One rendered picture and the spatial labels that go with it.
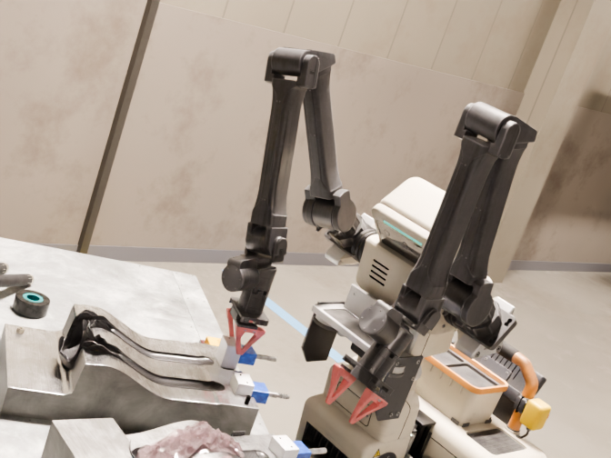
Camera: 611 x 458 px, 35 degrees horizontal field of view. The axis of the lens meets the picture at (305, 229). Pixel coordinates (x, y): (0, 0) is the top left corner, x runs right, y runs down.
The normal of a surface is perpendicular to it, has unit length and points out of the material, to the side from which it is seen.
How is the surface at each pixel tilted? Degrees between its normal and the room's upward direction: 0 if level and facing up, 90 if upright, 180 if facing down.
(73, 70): 90
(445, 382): 92
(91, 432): 0
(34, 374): 0
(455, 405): 92
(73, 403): 90
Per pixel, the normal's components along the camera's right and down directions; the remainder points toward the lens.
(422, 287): -0.71, -0.04
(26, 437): 0.32, -0.90
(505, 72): 0.62, 0.42
